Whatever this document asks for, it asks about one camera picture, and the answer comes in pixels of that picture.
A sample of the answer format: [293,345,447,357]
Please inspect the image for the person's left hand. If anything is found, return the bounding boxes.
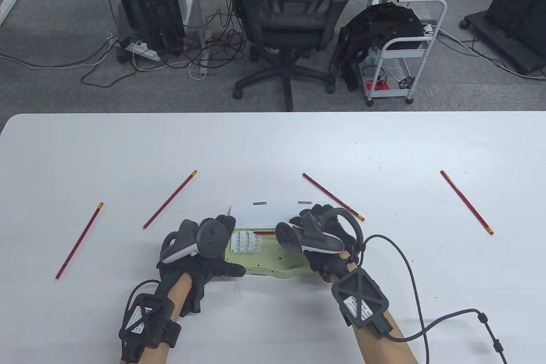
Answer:
[157,215,247,317]

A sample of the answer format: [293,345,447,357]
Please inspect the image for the person's right hand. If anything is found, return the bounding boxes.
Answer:
[300,205,357,283]

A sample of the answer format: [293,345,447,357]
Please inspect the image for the green panda pencil case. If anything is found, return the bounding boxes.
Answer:
[224,201,318,278]

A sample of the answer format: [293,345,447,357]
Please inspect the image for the person's left forearm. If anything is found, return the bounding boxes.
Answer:
[122,274,192,364]

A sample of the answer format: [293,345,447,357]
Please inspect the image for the person's right forearm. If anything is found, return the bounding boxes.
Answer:
[337,259,421,364]

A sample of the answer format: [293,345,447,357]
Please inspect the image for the grey motion controller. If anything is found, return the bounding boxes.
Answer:
[275,207,365,254]
[160,218,229,265]

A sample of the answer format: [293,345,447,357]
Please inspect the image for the white rolling cart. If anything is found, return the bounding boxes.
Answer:
[365,0,448,106]

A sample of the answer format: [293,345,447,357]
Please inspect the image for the white power strip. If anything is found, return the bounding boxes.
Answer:
[117,38,163,62]

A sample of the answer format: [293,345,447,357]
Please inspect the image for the black mesh office chair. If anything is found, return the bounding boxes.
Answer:
[227,0,354,112]

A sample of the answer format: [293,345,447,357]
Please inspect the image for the black backpack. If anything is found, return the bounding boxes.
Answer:
[331,3,426,92]

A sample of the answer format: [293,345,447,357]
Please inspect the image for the black wheeled stand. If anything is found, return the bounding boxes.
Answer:
[460,0,546,76]

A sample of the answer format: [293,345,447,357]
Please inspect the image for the white table foot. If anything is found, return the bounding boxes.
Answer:
[0,0,19,26]

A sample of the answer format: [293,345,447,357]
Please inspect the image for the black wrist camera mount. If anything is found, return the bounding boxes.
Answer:
[119,294,182,362]
[331,268,394,339]

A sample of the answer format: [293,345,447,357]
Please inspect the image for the tangle of floor cables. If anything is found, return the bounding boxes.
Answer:
[0,8,254,88]

